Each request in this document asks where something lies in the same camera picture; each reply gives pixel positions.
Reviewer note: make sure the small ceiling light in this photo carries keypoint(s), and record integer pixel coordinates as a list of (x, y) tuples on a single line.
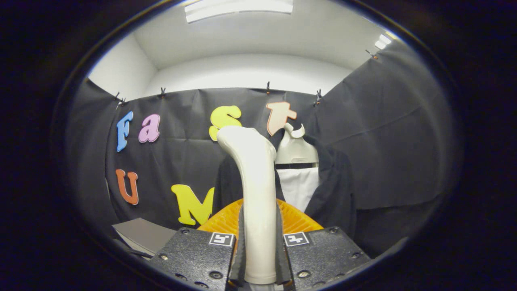
[(383, 41)]

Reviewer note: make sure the black blazer jacket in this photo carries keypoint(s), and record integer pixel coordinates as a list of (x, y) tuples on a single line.
[(335, 194)]

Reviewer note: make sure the row of backdrop clips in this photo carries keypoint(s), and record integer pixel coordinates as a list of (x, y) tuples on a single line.
[(267, 87)]

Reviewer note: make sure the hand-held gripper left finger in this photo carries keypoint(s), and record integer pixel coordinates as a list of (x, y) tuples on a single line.
[(239, 262)]

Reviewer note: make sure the black backdrop cloth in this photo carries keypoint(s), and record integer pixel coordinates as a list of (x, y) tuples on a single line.
[(396, 121)]

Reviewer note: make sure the white garment steamer head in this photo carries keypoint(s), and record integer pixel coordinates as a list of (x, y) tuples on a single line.
[(258, 202)]

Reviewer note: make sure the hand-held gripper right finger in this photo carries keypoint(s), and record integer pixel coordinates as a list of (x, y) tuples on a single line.
[(281, 262)]

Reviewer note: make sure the grey cabinet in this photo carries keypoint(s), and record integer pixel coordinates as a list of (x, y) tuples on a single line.
[(145, 234)]

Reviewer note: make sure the long ceiling light panel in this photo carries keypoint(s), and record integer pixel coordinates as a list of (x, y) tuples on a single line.
[(238, 9)]

